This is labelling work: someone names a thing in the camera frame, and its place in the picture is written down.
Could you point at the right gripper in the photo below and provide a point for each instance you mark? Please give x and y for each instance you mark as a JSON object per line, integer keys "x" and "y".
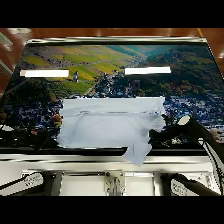
{"x": 158, "y": 135}

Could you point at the light blue shirt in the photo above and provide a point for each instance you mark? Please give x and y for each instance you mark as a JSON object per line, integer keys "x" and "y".
{"x": 106, "y": 126}

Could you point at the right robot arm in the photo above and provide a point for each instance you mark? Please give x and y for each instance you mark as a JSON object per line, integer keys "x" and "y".
{"x": 195, "y": 128}

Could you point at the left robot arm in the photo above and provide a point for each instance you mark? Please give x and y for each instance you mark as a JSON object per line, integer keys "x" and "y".
{"x": 20, "y": 136}

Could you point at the silver frame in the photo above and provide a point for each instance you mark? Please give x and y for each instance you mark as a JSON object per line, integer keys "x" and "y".
{"x": 100, "y": 163}

